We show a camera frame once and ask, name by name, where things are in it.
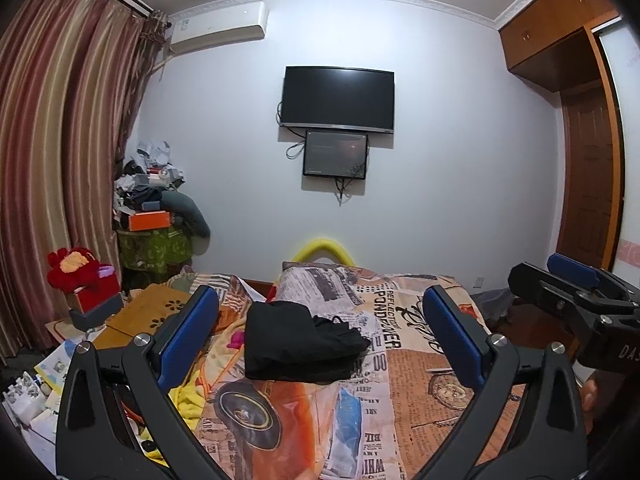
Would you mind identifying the black zip hoodie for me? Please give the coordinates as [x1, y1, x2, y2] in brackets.
[244, 300, 371, 385]

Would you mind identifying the pile of clutter clothes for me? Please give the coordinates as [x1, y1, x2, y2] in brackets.
[113, 141, 186, 216]

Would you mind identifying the person's right hand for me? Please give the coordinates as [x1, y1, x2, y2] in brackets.
[580, 373, 599, 434]

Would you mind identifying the yellow cloth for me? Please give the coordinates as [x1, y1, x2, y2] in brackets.
[168, 370, 208, 431]

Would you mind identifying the wooden door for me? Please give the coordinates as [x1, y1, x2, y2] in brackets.
[556, 81, 614, 268]

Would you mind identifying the newspaper print bed quilt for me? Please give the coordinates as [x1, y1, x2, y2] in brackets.
[169, 262, 482, 479]

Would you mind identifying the red gift box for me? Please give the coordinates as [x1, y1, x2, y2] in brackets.
[66, 266, 124, 332]

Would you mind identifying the orange shoe box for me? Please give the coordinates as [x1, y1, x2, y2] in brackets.
[128, 210, 171, 232]

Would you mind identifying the red plush toy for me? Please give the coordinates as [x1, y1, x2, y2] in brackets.
[47, 247, 101, 294]

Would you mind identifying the wooden overhead cabinet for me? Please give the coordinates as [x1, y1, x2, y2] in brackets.
[499, 0, 618, 92]

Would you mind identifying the striped red curtain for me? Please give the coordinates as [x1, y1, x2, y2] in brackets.
[1, 0, 168, 358]

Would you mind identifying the white air conditioner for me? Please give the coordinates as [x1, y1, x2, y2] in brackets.
[169, 2, 268, 55]

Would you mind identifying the small wall monitor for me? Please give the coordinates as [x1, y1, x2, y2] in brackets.
[303, 130, 369, 180]

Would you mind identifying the black wall television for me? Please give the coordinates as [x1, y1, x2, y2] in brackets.
[280, 66, 395, 134]

